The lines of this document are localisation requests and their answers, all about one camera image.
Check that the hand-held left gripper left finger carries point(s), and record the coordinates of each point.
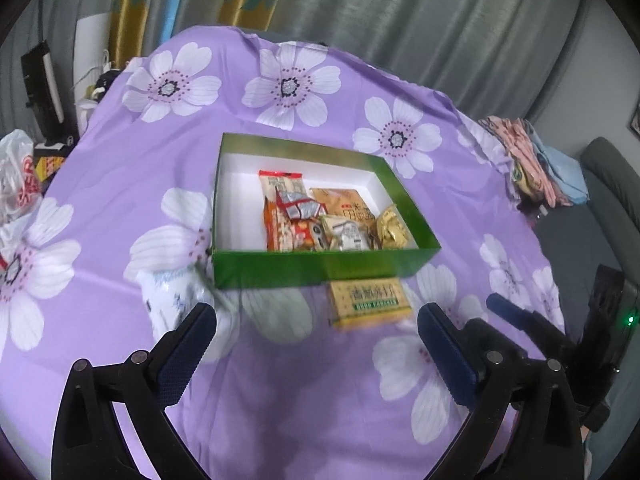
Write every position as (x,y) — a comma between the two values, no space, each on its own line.
(185,355)

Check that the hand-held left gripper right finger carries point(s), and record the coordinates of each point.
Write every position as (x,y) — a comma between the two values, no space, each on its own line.
(450,360)

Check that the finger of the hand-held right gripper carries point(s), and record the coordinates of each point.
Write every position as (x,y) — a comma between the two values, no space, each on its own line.
(505,306)

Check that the white blue snack packet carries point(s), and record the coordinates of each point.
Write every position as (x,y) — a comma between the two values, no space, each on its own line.
(170,295)

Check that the yellow green cracker packet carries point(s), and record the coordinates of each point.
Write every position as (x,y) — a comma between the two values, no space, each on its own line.
(367,305)

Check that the green cardboard box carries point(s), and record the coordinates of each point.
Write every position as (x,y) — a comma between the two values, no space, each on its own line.
(310,270)

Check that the small red white packet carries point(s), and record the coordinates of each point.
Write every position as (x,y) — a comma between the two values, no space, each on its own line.
(345,235)

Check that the clear red-edged snack packet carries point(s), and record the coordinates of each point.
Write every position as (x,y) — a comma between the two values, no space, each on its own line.
(300,205)

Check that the orange puffed snack packet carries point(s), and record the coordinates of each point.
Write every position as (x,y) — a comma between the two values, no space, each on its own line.
(345,200)

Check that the grey sofa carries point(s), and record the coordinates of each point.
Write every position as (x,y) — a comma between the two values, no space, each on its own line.
(595,240)

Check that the gold snack packet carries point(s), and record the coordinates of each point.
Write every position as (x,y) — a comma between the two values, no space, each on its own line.
(395,230)

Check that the stack of folded clothes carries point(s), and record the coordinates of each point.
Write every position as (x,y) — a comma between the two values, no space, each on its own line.
(525,155)

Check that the long orange snack packet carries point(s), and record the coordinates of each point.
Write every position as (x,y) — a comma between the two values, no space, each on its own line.
(274,222)

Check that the small red snack packet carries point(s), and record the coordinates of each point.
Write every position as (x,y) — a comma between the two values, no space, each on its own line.
(306,234)

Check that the purple floral cloth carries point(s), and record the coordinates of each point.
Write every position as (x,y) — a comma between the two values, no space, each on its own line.
(125,160)

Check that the yellow box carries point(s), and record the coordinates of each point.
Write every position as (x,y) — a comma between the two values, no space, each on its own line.
(51,166)

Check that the white red plastic bag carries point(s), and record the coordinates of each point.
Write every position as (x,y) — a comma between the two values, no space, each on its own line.
(17,170)

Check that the pile of small clutter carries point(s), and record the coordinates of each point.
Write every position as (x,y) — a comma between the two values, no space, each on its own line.
(100,86)

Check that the grey curtain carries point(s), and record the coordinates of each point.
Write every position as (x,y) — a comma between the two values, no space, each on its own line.
(450,20)

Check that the white tall appliance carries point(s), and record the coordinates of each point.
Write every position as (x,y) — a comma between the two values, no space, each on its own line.
(92,40)

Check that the gold deer-print curtain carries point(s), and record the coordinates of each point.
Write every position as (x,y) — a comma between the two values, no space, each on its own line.
(135,10)

